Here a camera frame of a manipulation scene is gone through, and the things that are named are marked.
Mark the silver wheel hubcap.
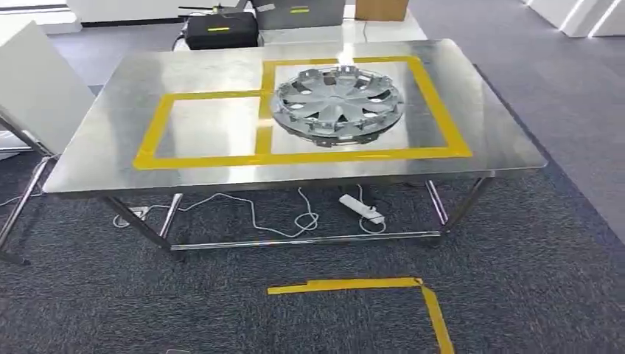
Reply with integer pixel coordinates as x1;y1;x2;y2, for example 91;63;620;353
270;64;406;148

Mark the white power strip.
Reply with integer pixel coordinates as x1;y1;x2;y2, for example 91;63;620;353
338;193;385;226

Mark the grey case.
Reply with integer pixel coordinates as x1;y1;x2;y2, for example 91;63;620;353
251;0;346;31

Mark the black case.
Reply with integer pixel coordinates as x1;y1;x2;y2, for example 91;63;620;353
184;11;259;52

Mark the cardboard box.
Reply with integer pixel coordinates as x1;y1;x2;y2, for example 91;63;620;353
355;0;410;22

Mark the floor socket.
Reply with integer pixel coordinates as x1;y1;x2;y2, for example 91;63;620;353
116;206;150;229

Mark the steel bench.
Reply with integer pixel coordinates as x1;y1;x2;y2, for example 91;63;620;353
42;38;549;265

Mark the large white board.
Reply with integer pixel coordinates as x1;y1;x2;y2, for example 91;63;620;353
0;20;97;156

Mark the long white cable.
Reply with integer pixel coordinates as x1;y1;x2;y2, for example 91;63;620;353
112;187;321;240

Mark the steel table leg frame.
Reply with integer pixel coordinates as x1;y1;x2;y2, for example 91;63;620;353
0;114;62;267

